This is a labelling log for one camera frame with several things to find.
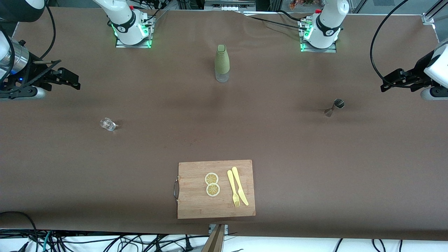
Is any wooden cutting board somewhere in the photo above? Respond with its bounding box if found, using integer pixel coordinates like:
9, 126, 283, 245
173, 160, 256, 219

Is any wooden post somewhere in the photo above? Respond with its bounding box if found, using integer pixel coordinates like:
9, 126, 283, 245
201, 224, 226, 252

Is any steel jigger measuring cup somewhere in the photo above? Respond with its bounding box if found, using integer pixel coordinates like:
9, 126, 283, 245
324, 98, 345, 117

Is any yellow plastic fork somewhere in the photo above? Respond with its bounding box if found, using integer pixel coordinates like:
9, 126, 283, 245
227, 170, 241, 208

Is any green sleeved glass bottle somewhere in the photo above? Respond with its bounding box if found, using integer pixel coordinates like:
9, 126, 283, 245
215, 44, 230, 83

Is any grey power strip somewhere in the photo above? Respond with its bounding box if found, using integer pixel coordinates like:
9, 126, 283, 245
204, 0, 257, 12

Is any aluminium frame profile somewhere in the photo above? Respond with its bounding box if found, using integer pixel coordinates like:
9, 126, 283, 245
421, 0, 448, 26

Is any clear glass shaker cup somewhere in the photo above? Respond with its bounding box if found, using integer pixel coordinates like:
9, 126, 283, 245
100, 118, 117, 132

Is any teal cable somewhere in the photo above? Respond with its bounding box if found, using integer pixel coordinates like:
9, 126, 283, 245
41, 230, 54, 252

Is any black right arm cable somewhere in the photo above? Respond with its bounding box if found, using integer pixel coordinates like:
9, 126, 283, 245
38, 0, 57, 61

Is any yellow plastic knife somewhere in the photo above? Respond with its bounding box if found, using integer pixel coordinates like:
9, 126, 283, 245
231, 167, 249, 206

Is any brown table cloth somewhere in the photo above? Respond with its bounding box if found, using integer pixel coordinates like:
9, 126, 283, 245
0, 6, 448, 242

